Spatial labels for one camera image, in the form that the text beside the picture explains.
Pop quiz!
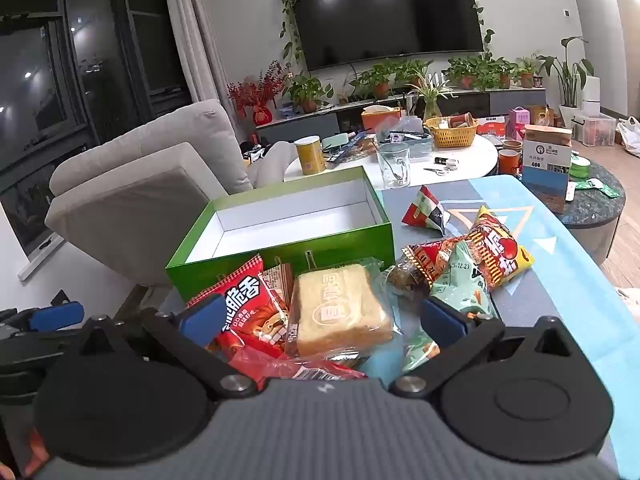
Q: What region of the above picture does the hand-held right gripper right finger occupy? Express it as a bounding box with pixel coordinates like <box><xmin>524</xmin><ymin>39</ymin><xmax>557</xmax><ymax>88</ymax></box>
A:
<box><xmin>390</xmin><ymin>297</ymin><xmax>576</xmax><ymax>398</ymax></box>

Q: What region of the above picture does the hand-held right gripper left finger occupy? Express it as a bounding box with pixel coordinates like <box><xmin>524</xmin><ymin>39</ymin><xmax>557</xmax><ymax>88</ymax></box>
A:
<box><xmin>75</xmin><ymin>294</ymin><xmax>257</xmax><ymax>401</ymax></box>

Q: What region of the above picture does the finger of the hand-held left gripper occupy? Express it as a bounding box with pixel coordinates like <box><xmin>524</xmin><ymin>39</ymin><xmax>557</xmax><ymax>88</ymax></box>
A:
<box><xmin>0</xmin><ymin>301</ymin><xmax>85</xmax><ymax>333</ymax></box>

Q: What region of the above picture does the pale green snack packet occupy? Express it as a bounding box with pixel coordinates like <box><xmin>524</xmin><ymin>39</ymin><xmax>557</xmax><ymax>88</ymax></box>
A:
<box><xmin>400</xmin><ymin>241</ymin><xmax>502</xmax><ymax>373</ymax></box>

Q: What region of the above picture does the red cartoon snack packet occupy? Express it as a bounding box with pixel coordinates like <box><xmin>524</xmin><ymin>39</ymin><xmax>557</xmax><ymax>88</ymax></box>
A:
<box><xmin>186</xmin><ymin>254</ymin><xmax>292</xmax><ymax>361</ymax></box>

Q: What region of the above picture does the brown clear-wrapped snack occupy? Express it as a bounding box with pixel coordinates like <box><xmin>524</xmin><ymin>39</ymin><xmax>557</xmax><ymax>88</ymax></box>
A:
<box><xmin>386</xmin><ymin>259</ymin><xmax>432</xmax><ymax>295</ymax></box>

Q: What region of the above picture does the red dark-print snack packet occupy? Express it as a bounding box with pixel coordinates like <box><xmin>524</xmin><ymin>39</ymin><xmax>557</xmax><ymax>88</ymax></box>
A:
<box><xmin>401</xmin><ymin>237</ymin><xmax>473</xmax><ymax>283</ymax></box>

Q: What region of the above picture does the brown striped wafer packet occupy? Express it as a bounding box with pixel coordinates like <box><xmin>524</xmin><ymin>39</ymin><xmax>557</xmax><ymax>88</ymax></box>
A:
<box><xmin>261</xmin><ymin>257</ymin><xmax>295</xmax><ymax>308</ymax></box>

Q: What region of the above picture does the red yellow striped packet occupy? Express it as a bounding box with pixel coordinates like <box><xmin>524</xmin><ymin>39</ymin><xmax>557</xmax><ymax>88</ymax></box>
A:
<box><xmin>467</xmin><ymin>205</ymin><xmax>536</xmax><ymax>292</ymax></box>

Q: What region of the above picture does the plain red snack packet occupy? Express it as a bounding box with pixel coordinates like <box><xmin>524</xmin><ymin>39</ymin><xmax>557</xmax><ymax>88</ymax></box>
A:
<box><xmin>227</xmin><ymin>346</ymin><xmax>367</xmax><ymax>382</ymax></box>

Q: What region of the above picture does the sliced bread packet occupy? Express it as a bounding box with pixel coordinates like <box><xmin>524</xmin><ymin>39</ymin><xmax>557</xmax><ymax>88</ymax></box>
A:
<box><xmin>286</xmin><ymin>257</ymin><xmax>403</xmax><ymax>361</ymax></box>

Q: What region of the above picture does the green cardboard box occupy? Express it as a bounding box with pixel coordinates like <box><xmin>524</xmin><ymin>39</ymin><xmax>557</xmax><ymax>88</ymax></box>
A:
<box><xmin>166</xmin><ymin>166</ymin><xmax>393</xmax><ymax>306</ymax></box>

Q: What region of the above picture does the triangular red green packet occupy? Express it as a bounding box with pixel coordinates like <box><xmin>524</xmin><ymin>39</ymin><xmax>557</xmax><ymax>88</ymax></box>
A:
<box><xmin>401</xmin><ymin>185</ymin><xmax>452</xmax><ymax>237</ymax></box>

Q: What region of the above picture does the person's left hand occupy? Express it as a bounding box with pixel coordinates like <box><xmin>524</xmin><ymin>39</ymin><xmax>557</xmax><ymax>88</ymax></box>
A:
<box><xmin>0</xmin><ymin>430</ymin><xmax>48</xmax><ymax>480</ymax></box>

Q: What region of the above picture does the beige sofa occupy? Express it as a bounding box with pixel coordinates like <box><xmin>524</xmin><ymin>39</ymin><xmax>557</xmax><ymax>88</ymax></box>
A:
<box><xmin>44</xmin><ymin>98</ymin><xmax>253</xmax><ymax>288</ymax></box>

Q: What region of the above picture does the white round table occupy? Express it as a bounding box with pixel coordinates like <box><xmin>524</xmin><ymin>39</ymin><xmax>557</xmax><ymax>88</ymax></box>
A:
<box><xmin>282</xmin><ymin>127</ymin><xmax>500</xmax><ymax>192</ymax></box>

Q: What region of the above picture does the glass mug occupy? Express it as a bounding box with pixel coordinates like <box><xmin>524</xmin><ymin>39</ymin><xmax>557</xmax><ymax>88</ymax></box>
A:
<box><xmin>375</xmin><ymin>141</ymin><xmax>412</xmax><ymax>191</ymax></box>

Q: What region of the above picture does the orange cup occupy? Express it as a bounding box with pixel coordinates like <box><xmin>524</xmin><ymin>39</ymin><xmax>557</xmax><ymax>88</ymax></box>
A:
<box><xmin>497</xmin><ymin>148</ymin><xmax>524</xmax><ymax>177</ymax></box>

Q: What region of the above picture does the white rounded chair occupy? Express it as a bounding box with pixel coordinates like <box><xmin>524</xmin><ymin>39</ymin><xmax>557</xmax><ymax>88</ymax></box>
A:
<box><xmin>247</xmin><ymin>140</ymin><xmax>301</xmax><ymax>192</ymax></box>

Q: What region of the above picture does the blue plastic basket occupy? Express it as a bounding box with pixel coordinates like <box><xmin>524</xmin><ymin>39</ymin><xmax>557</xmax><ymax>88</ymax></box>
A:
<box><xmin>374</xmin><ymin>127</ymin><xmax>435</xmax><ymax>157</ymax></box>

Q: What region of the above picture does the yellow woven basket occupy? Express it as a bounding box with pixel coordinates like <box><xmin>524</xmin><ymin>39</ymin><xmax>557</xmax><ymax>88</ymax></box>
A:
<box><xmin>424</xmin><ymin>116</ymin><xmax>481</xmax><ymax>149</ymax></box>

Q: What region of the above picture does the brown blue cardboard box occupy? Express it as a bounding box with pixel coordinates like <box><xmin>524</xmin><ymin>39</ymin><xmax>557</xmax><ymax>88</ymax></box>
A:
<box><xmin>520</xmin><ymin>124</ymin><xmax>574</xmax><ymax>216</ymax></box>

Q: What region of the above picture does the dark round table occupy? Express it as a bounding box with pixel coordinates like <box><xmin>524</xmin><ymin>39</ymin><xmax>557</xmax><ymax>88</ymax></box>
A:
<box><xmin>520</xmin><ymin>149</ymin><xmax>627</xmax><ymax>281</ymax></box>

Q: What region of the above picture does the yellow can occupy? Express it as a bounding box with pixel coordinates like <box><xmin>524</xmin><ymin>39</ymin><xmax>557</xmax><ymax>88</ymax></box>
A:
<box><xmin>294</xmin><ymin>135</ymin><xmax>328</xmax><ymax>177</ymax></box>

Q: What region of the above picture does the red white box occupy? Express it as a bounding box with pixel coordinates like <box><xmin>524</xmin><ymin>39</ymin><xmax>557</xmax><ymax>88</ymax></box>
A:
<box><xmin>477</xmin><ymin>116</ymin><xmax>509</xmax><ymax>136</ymax></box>

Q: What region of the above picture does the mint green case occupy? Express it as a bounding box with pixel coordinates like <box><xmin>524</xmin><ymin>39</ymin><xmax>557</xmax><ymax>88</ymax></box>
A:
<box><xmin>322</xmin><ymin>133</ymin><xmax>359</xmax><ymax>154</ymax></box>

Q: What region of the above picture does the orange tissue box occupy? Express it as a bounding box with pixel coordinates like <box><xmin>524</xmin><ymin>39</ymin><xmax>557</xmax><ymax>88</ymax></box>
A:
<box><xmin>360</xmin><ymin>106</ymin><xmax>403</xmax><ymax>134</ymax></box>

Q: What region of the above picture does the pink box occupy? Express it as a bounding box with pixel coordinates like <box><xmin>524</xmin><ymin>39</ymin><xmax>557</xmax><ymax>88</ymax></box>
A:
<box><xmin>507</xmin><ymin>106</ymin><xmax>532</xmax><ymax>140</ymax></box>

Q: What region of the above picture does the spider plant in vase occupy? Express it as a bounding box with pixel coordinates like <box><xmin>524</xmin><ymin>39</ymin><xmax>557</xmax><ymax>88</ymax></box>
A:
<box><xmin>407</xmin><ymin>72</ymin><xmax>458</xmax><ymax>121</ymax></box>

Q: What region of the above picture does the dark window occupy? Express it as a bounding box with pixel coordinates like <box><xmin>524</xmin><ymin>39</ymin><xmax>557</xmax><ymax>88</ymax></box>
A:
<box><xmin>0</xmin><ymin>0</ymin><xmax>193</xmax><ymax>266</ymax></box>

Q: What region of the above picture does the red flower arrangement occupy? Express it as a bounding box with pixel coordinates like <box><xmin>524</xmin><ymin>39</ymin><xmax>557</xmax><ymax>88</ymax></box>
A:
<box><xmin>226</xmin><ymin>61</ymin><xmax>290</xmax><ymax>130</ymax></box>

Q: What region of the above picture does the clear storage bin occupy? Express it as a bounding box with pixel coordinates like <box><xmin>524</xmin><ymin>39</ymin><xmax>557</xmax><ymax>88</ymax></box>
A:
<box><xmin>571</xmin><ymin>111</ymin><xmax>618</xmax><ymax>148</ymax></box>

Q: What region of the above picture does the potted green plant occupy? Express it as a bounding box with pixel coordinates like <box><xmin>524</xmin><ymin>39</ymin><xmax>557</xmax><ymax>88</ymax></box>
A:
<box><xmin>515</xmin><ymin>52</ymin><xmax>543</xmax><ymax>89</ymax></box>
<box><xmin>445</xmin><ymin>55</ymin><xmax>488</xmax><ymax>91</ymax></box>
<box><xmin>397</xmin><ymin>59</ymin><xmax>435</xmax><ymax>90</ymax></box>
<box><xmin>349</xmin><ymin>60</ymin><xmax>401</xmax><ymax>101</ymax></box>
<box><xmin>282</xmin><ymin>72</ymin><xmax>335</xmax><ymax>115</ymax></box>
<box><xmin>487</xmin><ymin>56</ymin><xmax>521</xmax><ymax>90</ymax></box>

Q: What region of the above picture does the white plastic bag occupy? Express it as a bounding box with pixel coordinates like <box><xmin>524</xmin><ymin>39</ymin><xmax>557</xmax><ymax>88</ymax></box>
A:
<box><xmin>616</xmin><ymin>116</ymin><xmax>640</xmax><ymax>155</ymax></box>

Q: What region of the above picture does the white air purifier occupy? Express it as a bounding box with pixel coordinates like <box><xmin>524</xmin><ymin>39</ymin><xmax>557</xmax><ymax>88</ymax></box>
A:
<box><xmin>581</xmin><ymin>76</ymin><xmax>602</xmax><ymax>115</ymax></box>

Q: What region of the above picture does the large leaf plant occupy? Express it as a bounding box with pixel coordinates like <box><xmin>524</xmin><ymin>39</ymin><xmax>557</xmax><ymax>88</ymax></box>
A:
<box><xmin>536</xmin><ymin>35</ymin><xmax>597</xmax><ymax>110</ymax></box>

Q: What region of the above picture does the white curtain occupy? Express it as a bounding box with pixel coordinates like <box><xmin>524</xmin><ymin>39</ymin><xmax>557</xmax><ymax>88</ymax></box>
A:
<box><xmin>161</xmin><ymin>0</ymin><xmax>238</xmax><ymax>131</ymax></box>

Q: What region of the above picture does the hanging vine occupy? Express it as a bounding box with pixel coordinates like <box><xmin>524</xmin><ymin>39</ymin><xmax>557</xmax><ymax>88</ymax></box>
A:
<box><xmin>467</xmin><ymin>0</ymin><xmax>496</xmax><ymax>56</ymax></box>
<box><xmin>274</xmin><ymin>0</ymin><xmax>306</xmax><ymax>68</ymax></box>

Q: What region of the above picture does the black wall television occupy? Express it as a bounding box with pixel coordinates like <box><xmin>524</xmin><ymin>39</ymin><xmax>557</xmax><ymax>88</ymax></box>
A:
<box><xmin>290</xmin><ymin>0</ymin><xmax>487</xmax><ymax>72</ymax></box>

